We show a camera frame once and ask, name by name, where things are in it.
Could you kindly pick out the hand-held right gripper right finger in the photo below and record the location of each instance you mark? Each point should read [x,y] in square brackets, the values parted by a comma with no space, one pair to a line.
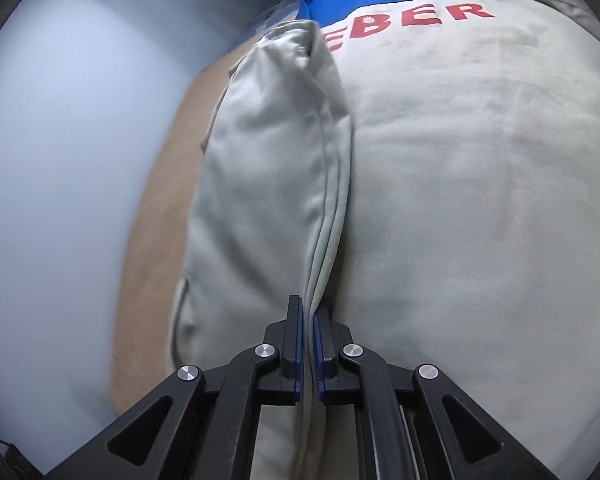
[320,355]

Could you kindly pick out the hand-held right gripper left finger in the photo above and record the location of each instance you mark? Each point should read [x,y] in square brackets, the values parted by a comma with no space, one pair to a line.
[295,345]

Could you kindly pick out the tan fleece blanket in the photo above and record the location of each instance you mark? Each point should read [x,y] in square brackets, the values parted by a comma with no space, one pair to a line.
[155,240]

